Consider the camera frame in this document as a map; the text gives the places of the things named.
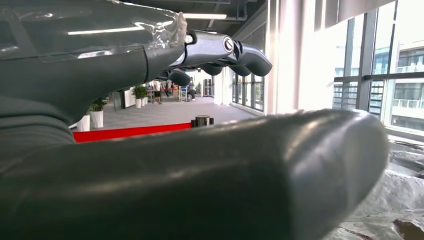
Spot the person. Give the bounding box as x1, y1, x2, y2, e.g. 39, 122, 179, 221
186, 77, 197, 102
151, 79, 164, 106

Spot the long ceiling light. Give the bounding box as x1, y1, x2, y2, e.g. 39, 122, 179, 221
181, 12, 228, 21

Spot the grey parcel bag dark stain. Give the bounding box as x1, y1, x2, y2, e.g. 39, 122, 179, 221
322, 139, 424, 240

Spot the dark corridor window frame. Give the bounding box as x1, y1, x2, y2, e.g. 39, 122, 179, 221
231, 71, 266, 113

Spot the red barrier belt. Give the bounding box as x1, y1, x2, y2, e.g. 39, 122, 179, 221
72, 122, 194, 144

